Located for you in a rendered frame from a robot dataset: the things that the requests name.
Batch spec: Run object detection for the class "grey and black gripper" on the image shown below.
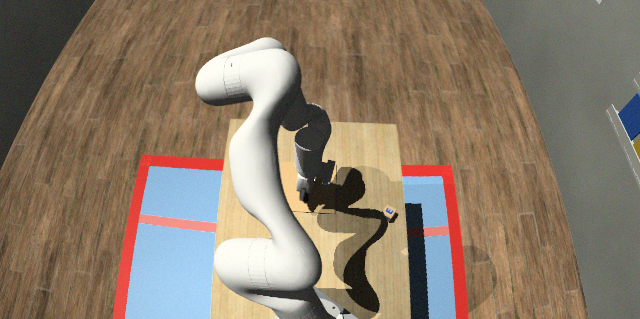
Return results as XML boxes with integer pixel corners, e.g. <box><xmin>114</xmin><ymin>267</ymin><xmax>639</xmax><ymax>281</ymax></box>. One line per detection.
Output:
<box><xmin>296</xmin><ymin>174</ymin><xmax>315</xmax><ymax>202</ymax></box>

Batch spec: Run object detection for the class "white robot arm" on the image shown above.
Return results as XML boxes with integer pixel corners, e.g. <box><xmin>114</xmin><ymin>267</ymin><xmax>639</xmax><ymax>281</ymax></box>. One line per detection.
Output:
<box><xmin>195</xmin><ymin>37</ymin><xmax>343</xmax><ymax>319</ymax></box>

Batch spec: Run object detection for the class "tan flat mat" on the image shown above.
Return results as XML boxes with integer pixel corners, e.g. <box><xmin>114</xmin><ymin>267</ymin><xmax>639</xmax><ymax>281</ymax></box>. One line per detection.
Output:
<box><xmin>281</xmin><ymin>161</ymin><xmax>336</xmax><ymax>214</ymax></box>

